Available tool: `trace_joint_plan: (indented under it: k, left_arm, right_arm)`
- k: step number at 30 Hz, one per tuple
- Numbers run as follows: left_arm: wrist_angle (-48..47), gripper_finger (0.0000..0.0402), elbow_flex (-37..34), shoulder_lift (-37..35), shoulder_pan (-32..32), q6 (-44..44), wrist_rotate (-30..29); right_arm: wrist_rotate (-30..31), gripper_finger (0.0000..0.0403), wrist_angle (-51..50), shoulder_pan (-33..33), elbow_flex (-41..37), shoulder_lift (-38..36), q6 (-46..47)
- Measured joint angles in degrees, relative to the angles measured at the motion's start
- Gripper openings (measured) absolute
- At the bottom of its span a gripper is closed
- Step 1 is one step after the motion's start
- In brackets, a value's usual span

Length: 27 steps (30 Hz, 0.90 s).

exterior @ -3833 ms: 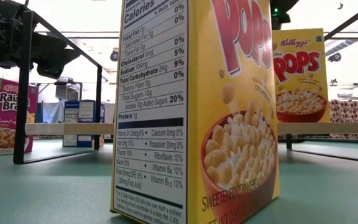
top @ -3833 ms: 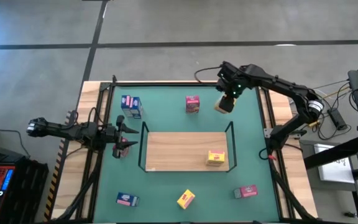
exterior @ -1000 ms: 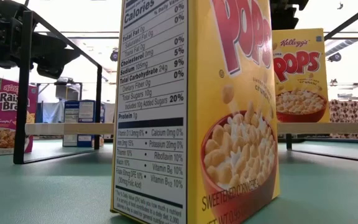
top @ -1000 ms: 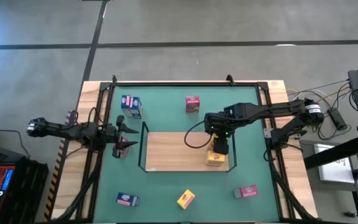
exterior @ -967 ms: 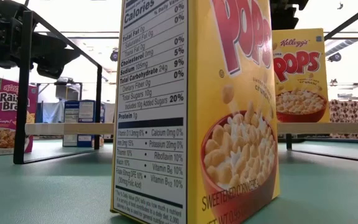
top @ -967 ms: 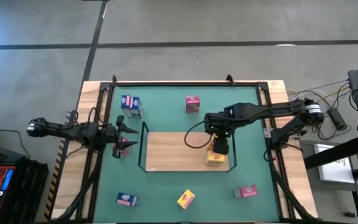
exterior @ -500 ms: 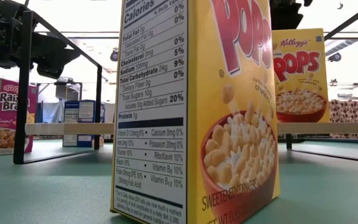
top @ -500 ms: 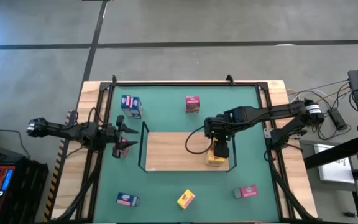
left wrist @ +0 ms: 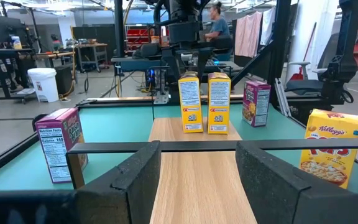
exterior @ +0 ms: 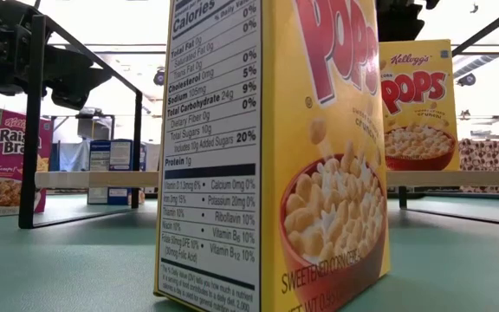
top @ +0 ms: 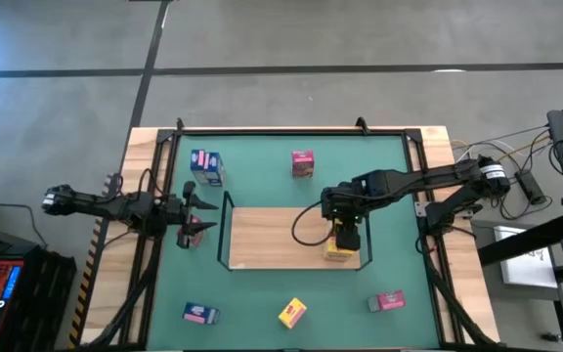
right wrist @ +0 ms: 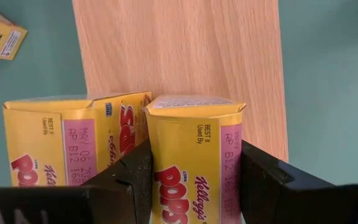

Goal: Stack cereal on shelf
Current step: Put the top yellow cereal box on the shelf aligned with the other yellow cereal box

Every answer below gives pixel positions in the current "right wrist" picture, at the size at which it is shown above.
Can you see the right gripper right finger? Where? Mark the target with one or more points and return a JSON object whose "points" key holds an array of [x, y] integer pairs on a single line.
{"points": [[291, 202]]}

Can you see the wooden shelf with black frame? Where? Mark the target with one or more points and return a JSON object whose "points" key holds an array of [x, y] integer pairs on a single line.
{"points": [[182, 46]]}

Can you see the green table mat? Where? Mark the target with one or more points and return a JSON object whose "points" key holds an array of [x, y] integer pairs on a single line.
{"points": [[328, 93]]}

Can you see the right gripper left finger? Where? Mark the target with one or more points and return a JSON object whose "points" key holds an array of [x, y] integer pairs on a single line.
{"points": [[104, 202]]}

